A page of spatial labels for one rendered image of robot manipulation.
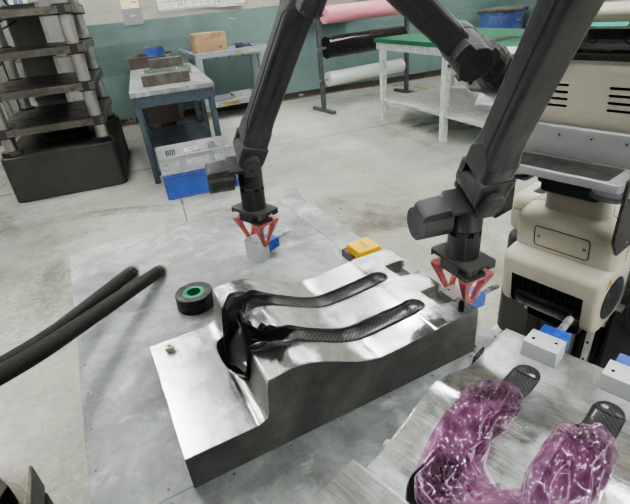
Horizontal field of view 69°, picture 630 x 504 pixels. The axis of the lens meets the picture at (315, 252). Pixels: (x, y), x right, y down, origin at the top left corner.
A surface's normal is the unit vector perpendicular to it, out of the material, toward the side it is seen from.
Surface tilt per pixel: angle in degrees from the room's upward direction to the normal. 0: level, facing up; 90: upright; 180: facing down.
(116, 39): 90
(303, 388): 90
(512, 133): 118
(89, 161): 90
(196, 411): 0
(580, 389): 0
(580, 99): 98
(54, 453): 0
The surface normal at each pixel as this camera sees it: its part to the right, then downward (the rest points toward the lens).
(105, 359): -0.09, -0.87
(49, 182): 0.33, 0.44
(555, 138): -0.77, 0.37
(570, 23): 0.22, 0.81
